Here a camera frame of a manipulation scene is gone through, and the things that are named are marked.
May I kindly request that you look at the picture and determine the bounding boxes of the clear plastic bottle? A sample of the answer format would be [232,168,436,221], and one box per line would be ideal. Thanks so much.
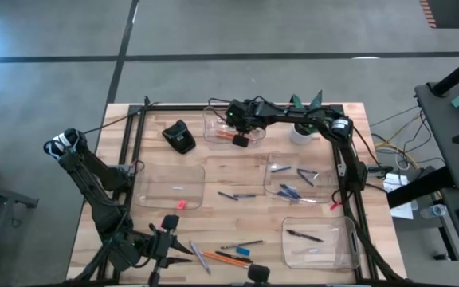
[419,202,448,220]

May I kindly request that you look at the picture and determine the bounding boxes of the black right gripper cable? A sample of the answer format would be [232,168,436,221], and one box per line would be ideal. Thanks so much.
[206,95,278,120]

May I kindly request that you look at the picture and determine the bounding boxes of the yellow floor cable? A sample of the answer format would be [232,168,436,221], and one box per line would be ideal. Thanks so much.
[374,113,422,171]

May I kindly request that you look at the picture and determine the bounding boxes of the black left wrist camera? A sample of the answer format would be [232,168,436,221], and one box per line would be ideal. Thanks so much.
[160,214,181,231]

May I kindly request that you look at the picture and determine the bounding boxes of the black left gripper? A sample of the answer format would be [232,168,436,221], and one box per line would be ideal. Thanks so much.
[133,229,194,276]

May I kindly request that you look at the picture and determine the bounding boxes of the black metal table frame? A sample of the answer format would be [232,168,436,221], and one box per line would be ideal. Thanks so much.
[68,96,408,287]

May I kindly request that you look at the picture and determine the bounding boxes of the snake plant in white pot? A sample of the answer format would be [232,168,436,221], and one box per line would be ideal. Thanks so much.
[288,89,326,146]

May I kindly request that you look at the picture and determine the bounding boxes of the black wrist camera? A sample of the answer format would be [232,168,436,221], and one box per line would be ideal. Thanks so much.
[160,214,181,231]
[231,133,251,149]

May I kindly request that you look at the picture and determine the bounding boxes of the black desk beam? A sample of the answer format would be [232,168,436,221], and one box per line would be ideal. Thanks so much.
[386,166,456,210]

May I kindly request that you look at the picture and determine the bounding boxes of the small clear plastic bin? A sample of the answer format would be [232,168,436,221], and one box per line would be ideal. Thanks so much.
[202,104,267,145]

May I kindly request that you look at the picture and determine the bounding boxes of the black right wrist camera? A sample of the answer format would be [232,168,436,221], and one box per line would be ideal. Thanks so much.
[231,133,251,149]

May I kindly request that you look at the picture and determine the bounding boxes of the black rounded block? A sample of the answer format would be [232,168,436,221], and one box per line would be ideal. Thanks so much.
[246,263,272,285]

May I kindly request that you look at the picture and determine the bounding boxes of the grey side desk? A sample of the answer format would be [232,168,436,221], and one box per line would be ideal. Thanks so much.
[414,77,459,192]

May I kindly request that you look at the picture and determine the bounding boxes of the black handheld device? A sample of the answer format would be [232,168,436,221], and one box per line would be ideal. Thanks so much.
[161,119,197,155]

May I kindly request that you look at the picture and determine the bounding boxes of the red striped floor mat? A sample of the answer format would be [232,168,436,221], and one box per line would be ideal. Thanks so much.
[418,0,459,29]

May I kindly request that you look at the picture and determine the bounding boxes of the white and blue pen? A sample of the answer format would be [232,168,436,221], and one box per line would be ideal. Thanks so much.
[188,240,213,276]

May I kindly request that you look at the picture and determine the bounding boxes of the white papers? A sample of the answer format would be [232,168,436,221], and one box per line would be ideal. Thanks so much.
[381,171,414,221]

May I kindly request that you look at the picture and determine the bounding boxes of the black pen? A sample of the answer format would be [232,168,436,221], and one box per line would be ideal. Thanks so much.
[214,250,253,265]
[285,228,325,243]

